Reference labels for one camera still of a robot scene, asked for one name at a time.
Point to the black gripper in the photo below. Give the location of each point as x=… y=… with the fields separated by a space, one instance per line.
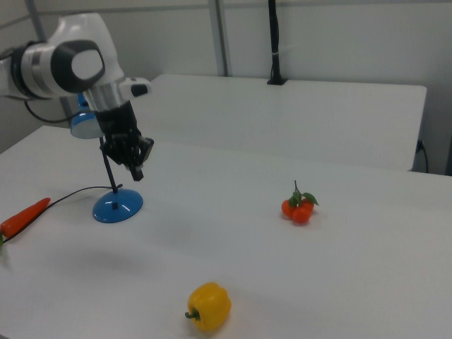
x=118 y=134

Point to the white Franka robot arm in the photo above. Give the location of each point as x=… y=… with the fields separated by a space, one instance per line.
x=81 y=63

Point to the blue gooseneck desk lamp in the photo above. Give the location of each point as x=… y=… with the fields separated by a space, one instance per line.
x=118 y=208

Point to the orange toy carrot green leaves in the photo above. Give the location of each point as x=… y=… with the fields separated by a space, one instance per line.
x=26 y=215

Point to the white side table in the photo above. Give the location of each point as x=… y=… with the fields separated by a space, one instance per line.
x=282 y=120

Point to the yellow toy bell pepper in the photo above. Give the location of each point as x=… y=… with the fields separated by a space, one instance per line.
x=210 y=305

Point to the orange tangerine cluster with leaves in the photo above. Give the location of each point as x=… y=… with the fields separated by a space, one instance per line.
x=301 y=213

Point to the black pole with clamp foot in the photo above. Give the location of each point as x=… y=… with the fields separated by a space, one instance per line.
x=275 y=42

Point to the grey metal wall post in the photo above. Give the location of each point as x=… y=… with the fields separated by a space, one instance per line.
x=221 y=35

